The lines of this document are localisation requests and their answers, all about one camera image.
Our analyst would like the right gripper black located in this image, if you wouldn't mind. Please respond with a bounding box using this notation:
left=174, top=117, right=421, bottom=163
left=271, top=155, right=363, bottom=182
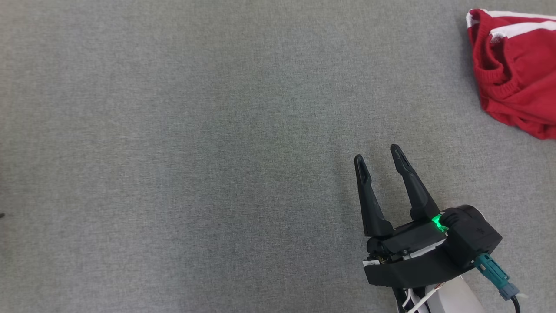
left=354, top=144, right=475, bottom=288

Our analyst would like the red garment with white stripes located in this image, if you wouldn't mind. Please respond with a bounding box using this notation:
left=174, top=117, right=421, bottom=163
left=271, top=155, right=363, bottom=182
left=466, top=8, right=556, bottom=140

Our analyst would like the white red wire bundle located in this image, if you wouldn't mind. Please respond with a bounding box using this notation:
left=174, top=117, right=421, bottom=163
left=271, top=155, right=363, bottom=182
left=400, top=283, right=446, bottom=313

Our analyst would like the black cable with teal connector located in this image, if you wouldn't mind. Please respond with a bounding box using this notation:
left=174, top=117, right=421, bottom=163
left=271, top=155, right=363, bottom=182
left=474, top=253, right=528, bottom=313

